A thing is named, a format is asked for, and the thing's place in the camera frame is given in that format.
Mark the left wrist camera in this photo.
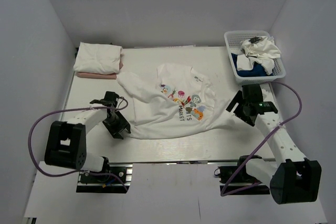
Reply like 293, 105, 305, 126
90, 91, 120, 107

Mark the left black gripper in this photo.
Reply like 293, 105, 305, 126
102, 110, 131, 139

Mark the folded white t-shirt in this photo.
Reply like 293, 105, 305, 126
73, 42, 123, 74

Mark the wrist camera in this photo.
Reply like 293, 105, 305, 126
256, 101, 278, 114
90, 91, 120, 107

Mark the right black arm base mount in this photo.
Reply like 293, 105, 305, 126
214, 166, 270, 196

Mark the crumpled white t-shirt in basket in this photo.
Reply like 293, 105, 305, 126
239, 36, 281, 72

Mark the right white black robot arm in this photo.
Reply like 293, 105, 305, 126
220, 84, 322, 205

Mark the blue t-shirt in basket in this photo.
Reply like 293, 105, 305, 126
231, 54, 273, 77

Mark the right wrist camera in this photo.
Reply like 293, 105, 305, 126
256, 101, 278, 114

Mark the folded pink t-shirt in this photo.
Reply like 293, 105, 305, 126
76, 70, 118, 80

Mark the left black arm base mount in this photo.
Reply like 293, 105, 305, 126
76, 164, 133, 194

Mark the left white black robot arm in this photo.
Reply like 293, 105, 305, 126
44, 103, 131, 182

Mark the white plastic laundry basket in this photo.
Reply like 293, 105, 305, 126
224, 30, 286, 84

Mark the white cartoon print t-shirt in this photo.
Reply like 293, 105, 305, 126
117, 63, 238, 140

